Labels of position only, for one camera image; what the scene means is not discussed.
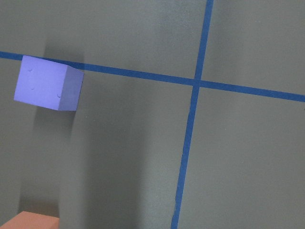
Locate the purple foam block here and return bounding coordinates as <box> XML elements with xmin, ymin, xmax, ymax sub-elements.
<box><xmin>14</xmin><ymin>55</ymin><xmax>84</xmax><ymax>111</ymax></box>

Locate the orange foam block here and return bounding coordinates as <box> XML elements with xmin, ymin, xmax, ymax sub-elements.
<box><xmin>0</xmin><ymin>211</ymin><xmax>60</xmax><ymax>229</ymax></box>

